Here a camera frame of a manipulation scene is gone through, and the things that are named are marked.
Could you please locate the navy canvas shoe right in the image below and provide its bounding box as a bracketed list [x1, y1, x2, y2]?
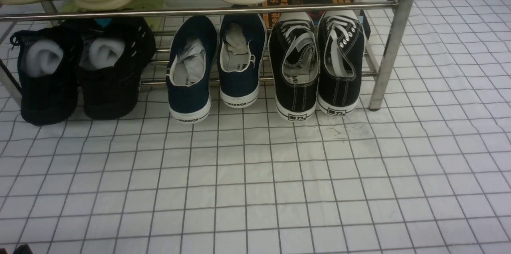
[217, 14, 267, 109]

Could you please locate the navy canvas shoe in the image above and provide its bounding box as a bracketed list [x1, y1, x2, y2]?
[217, 14, 267, 109]
[166, 16, 220, 124]

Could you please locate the navy canvas shoe left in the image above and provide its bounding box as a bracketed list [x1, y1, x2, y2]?
[166, 16, 220, 124]

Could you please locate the dark printed box behind rack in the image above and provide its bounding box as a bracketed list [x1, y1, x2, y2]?
[257, 0, 371, 39]

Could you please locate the silver metal shoe rack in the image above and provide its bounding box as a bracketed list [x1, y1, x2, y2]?
[1, 0, 414, 111]

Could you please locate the green paper behind rack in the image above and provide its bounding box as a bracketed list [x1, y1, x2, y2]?
[58, 0, 166, 31]

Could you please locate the black canvas sneaker left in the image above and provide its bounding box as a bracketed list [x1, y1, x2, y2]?
[267, 12, 319, 122]

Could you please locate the black canvas sneaker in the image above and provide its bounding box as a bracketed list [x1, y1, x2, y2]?
[267, 12, 319, 122]
[316, 10, 366, 116]

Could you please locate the black canvas sneaker right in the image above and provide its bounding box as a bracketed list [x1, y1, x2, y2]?
[316, 10, 366, 116]

